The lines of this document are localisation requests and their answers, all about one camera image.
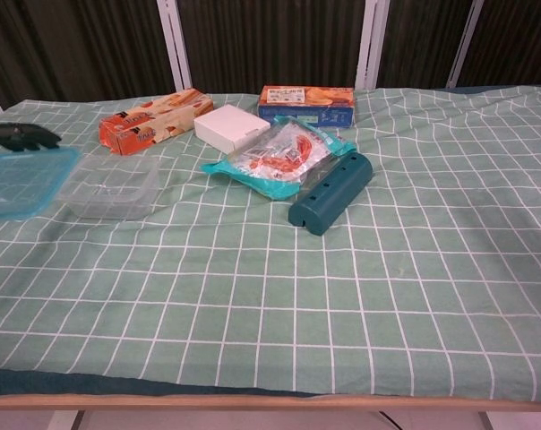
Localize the dark teal half-cylinder holder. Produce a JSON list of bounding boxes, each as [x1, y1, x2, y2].
[[288, 151, 374, 237]]

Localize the clear plastic container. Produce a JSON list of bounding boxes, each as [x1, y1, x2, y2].
[[56, 154, 162, 221]]

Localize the teal snack bag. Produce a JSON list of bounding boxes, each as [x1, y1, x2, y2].
[[200, 114, 359, 202]]

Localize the blue and orange biscuit box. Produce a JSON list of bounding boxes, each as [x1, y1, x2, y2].
[[256, 85, 356, 130]]

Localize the orange cracker box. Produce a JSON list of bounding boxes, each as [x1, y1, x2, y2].
[[99, 88, 215, 157]]

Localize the translucent blue plastic lid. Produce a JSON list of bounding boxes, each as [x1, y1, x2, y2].
[[0, 145, 82, 222]]

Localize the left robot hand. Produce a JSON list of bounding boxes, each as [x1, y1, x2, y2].
[[0, 122, 63, 229]]

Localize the white table leg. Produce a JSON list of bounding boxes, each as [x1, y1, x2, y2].
[[477, 410, 507, 430], [46, 408, 86, 430]]

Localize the small white cardboard box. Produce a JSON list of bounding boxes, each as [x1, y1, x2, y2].
[[193, 105, 271, 153]]

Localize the dark pleated curtain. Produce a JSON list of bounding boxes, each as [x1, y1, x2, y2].
[[0, 0, 541, 113]]

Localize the green checked tablecloth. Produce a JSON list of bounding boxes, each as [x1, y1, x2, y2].
[[0, 84, 541, 402]]

